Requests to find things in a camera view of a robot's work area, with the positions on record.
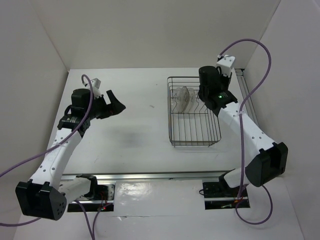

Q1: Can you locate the smoky glass plate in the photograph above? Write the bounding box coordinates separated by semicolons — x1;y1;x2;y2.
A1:
179;86;189;114

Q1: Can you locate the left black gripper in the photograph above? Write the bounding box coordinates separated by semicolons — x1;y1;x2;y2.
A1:
85;89;125;120

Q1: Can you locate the grey wire dish rack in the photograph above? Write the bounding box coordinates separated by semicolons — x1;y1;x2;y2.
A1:
167;76;222;147

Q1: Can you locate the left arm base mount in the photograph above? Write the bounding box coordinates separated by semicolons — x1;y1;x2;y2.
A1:
77;183;116;213

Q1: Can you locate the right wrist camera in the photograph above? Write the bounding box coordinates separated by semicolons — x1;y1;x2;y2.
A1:
215;54;236;78

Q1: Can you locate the aluminium rail front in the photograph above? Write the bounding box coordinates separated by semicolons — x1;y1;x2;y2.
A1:
61;169;233;183

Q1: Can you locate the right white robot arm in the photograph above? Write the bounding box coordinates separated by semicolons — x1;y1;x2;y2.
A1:
198;66;288;196

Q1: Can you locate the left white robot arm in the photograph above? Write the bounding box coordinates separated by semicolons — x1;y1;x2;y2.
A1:
15;88;126;221

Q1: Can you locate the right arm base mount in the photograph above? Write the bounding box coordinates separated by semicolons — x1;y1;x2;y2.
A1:
198;173;250;210

